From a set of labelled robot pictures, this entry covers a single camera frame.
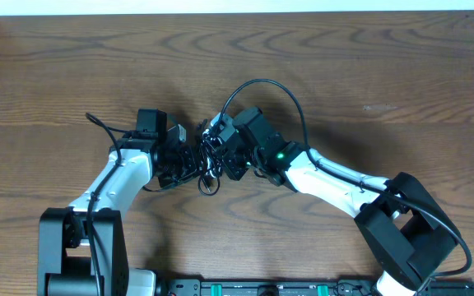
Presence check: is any black USB cable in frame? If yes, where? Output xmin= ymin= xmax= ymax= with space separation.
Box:
xmin=194 ymin=118 xmax=224 ymax=197

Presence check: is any white USB cable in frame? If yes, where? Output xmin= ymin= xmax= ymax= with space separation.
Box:
xmin=202 ymin=135 xmax=217 ymax=173

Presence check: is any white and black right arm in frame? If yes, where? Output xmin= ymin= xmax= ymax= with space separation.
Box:
xmin=215 ymin=133 xmax=464 ymax=295

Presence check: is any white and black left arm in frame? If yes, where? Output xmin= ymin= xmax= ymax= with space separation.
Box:
xmin=37 ymin=140 xmax=201 ymax=295

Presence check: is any black right camera cable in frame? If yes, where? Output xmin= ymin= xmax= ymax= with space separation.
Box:
xmin=214 ymin=78 xmax=473 ymax=279

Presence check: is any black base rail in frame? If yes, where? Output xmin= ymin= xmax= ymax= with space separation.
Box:
xmin=125 ymin=269 xmax=474 ymax=296

